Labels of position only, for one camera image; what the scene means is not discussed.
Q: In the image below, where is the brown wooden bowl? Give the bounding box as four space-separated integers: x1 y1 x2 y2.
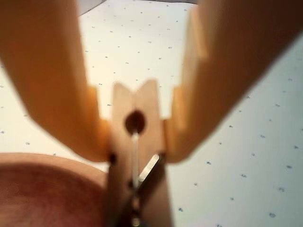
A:
0 152 110 227

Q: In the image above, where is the wooden clothespin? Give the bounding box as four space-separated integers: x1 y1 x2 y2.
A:
106 79 174 227

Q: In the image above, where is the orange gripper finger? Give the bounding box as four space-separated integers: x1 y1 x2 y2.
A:
0 0 111 163
162 0 303 164

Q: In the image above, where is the white dotted paper sheet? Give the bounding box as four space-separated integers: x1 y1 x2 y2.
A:
0 0 303 227

